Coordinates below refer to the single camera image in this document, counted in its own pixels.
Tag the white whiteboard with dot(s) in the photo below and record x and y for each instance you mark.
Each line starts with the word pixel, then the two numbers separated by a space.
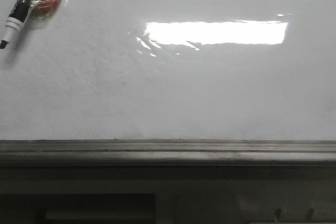
pixel 170 69

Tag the aluminium whiteboard frame rail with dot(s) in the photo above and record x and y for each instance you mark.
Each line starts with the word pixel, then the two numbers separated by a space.
pixel 166 152

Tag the black white whiteboard marker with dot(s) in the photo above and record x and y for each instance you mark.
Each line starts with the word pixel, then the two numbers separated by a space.
pixel 16 20

